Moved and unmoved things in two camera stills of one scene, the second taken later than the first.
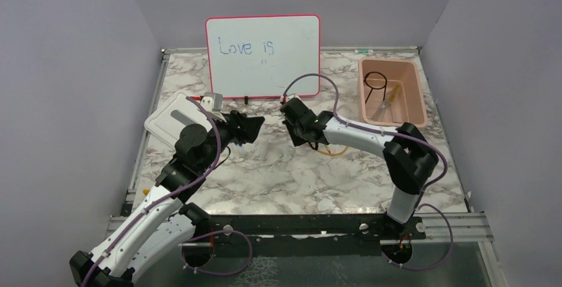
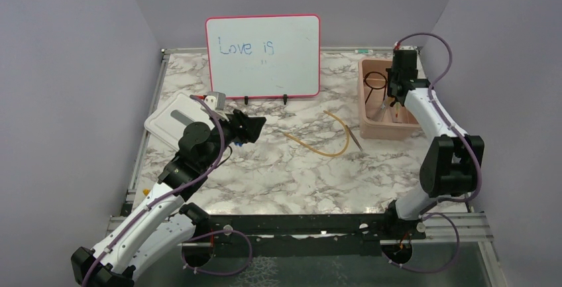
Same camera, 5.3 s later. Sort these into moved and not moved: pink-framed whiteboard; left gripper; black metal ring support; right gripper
Moved: right gripper
Not moved: left gripper; black metal ring support; pink-framed whiteboard
